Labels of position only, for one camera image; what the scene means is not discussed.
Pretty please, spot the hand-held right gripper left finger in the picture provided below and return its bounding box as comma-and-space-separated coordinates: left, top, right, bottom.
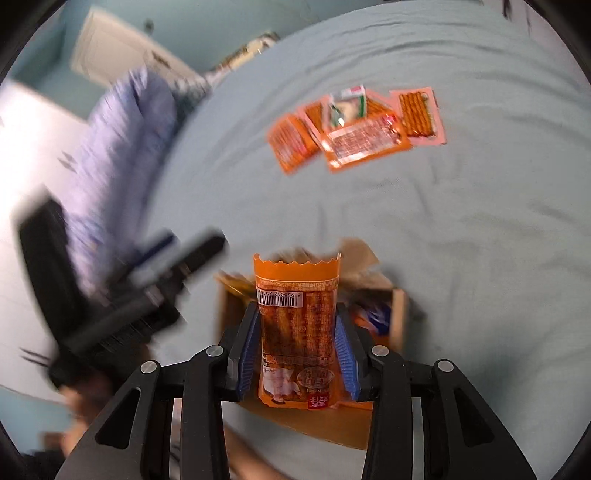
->
54, 302, 260, 480

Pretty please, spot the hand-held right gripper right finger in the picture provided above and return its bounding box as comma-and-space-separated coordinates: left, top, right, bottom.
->
335, 302, 539, 480

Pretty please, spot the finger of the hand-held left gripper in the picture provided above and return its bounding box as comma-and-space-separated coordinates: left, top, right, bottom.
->
152, 230, 228, 296
129, 232, 180, 280

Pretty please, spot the cardboard box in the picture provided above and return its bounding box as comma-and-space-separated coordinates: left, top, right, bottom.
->
216, 237, 410, 452

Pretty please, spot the green white snack packet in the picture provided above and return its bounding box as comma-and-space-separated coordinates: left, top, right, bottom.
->
329, 84, 369, 129

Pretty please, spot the person's left forearm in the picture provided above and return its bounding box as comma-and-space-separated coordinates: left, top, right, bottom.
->
58, 369, 118, 446

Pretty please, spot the blue snack packet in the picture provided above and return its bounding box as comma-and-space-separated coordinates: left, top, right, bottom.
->
353, 302, 392, 337

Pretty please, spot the blue floral duvet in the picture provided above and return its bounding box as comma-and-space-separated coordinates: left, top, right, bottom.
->
58, 66, 214, 298

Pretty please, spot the person's bare leg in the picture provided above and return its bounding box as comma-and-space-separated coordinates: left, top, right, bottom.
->
224, 427, 289, 480

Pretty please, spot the brown cardboard flap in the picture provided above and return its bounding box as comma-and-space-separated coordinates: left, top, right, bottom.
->
338, 237, 383, 280

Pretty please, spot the white wardrobe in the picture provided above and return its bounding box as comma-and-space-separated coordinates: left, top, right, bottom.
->
0, 78, 95, 287

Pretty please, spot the white door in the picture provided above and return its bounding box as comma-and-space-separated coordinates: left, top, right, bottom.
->
69, 6, 200, 92

